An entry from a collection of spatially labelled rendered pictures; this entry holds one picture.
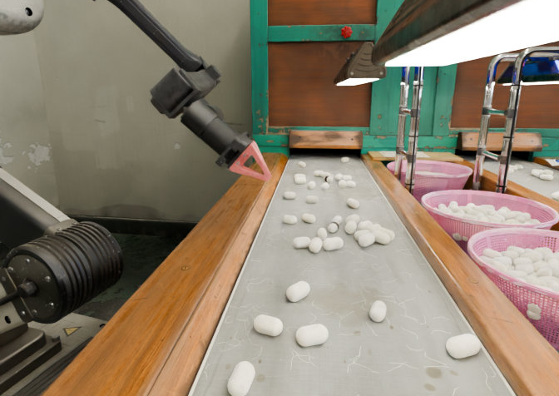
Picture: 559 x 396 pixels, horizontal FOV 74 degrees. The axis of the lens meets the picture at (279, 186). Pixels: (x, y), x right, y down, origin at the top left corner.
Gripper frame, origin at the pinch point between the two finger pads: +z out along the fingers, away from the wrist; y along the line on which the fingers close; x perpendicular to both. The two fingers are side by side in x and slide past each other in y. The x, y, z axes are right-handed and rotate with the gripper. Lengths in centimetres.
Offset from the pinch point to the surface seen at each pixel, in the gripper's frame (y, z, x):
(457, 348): -37.3, 24.9, -9.0
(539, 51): 30, 31, -61
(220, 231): -9.1, 0.0, 11.2
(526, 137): 81, 69, -58
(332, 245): -10.7, 16.1, -1.1
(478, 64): 87, 37, -67
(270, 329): -35.5, 10.2, 4.1
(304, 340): -37.0, 13.1, 1.5
